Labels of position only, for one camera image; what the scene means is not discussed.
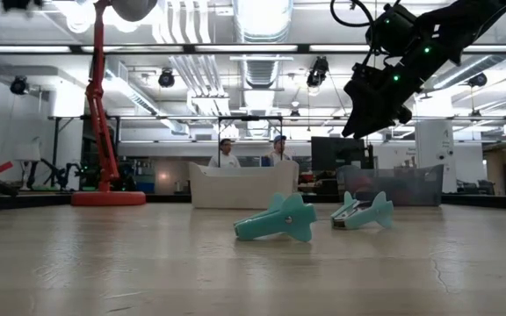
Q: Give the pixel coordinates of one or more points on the grey translucent plastic bin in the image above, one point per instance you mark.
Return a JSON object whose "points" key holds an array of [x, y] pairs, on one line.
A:
{"points": [[393, 191]]}

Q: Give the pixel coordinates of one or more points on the black computer monitor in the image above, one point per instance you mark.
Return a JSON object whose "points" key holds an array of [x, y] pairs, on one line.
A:
{"points": [[332, 153]]}

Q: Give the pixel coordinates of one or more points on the white plastic bin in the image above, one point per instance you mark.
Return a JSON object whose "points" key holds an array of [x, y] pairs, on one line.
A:
{"points": [[240, 188]]}

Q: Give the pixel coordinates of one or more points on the black overhead frame bar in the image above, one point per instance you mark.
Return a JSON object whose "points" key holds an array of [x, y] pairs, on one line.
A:
{"points": [[191, 48]]}

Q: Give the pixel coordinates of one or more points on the person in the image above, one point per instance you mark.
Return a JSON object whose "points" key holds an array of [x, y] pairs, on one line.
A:
{"points": [[225, 155], [278, 151]]}

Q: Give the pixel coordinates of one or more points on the teal staple remover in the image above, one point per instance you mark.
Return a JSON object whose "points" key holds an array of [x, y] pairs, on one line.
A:
{"points": [[275, 224], [360, 215]]}

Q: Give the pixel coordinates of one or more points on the white pillar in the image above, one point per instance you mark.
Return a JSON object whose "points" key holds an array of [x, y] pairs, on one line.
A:
{"points": [[435, 153]]}

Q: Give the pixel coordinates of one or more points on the black background robot arm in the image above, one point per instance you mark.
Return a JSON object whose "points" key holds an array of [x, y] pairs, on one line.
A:
{"points": [[55, 173]]}

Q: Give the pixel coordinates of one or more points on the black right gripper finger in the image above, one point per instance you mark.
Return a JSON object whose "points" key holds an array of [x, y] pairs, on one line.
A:
{"points": [[382, 125], [358, 114]]}

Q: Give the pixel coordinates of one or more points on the black ceiling spotlight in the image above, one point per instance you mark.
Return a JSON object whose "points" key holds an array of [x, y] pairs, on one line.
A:
{"points": [[318, 72], [478, 80], [19, 85], [166, 79]]}

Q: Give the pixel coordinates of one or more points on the white table lamp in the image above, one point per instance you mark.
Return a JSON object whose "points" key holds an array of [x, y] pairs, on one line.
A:
{"points": [[27, 153]]}

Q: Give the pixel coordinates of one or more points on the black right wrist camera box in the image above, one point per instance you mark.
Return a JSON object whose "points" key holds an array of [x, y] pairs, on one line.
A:
{"points": [[391, 28]]}

